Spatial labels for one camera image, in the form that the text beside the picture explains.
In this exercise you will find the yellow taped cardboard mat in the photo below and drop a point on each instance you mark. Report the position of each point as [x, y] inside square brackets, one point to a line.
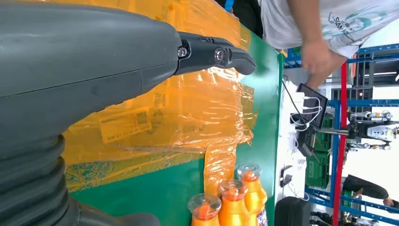
[187, 118]

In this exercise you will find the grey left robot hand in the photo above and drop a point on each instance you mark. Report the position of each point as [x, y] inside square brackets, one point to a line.
[78, 62]

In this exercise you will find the black zip case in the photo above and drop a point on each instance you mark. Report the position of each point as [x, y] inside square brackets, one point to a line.
[291, 212]

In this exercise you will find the dark tablet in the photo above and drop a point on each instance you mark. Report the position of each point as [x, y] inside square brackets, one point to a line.
[311, 104]

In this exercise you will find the blue metal rack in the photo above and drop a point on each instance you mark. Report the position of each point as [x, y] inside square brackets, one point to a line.
[374, 103]

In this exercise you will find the red metal post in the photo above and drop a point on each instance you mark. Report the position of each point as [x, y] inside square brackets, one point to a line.
[338, 187]

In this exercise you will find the person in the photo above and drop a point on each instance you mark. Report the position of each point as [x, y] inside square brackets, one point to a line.
[358, 25]
[364, 187]

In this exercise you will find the orange detergent bottle clear cap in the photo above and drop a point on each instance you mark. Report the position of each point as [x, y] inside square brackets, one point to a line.
[232, 206]
[204, 215]
[255, 196]

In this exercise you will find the white table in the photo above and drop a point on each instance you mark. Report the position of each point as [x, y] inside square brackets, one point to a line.
[285, 146]

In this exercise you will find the white black background robot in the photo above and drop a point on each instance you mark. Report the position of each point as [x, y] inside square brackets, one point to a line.
[378, 132]

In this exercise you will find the green plastic crate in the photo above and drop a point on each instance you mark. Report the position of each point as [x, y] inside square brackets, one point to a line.
[318, 174]

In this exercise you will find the black charger device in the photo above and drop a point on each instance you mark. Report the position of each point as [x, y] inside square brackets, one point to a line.
[307, 140]

